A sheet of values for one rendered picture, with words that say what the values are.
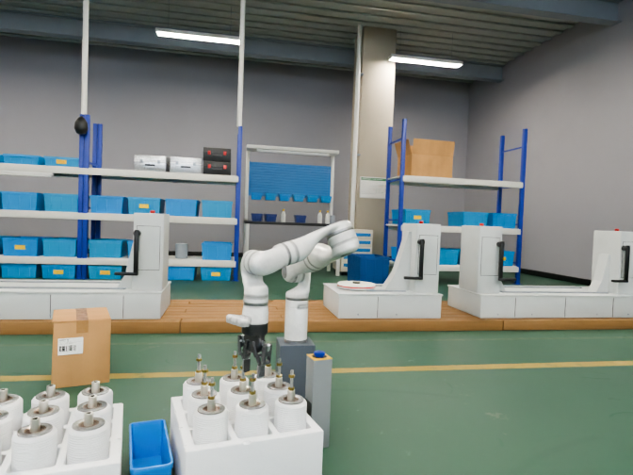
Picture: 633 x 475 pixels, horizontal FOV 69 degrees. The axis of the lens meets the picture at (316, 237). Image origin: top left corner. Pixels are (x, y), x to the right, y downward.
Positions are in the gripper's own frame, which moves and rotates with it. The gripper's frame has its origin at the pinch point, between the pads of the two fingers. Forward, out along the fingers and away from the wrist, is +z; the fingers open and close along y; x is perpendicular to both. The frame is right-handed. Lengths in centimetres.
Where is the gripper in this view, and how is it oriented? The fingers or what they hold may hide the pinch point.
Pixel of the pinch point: (252, 370)
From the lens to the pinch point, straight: 140.5
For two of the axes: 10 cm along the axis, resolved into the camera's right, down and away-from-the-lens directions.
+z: -0.4, 10.0, 0.4
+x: -7.2, 0.0, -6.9
